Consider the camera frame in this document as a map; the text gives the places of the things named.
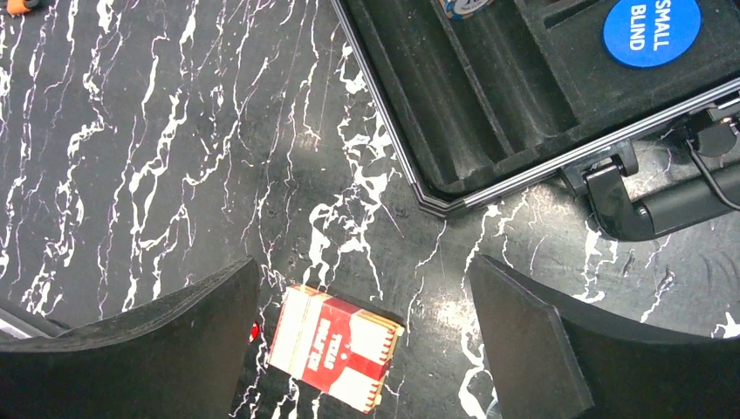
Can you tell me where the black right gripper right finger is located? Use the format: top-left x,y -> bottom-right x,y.
469,255 -> 739,418

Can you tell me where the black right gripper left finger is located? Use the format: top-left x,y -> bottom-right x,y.
1,257 -> 260,418

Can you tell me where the orange hex key set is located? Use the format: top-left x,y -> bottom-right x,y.
1,0 -> 41,17

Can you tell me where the red die lower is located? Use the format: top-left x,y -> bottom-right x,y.
249,322 -> 260,343

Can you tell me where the red playing card box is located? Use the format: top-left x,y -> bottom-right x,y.
268,284 -> 405,414

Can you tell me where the black foam-lined poker case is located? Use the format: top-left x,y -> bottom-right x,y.
333,1 -> 739,242

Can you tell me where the blue small blind button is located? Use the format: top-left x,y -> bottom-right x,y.
602,0 -> 702,69

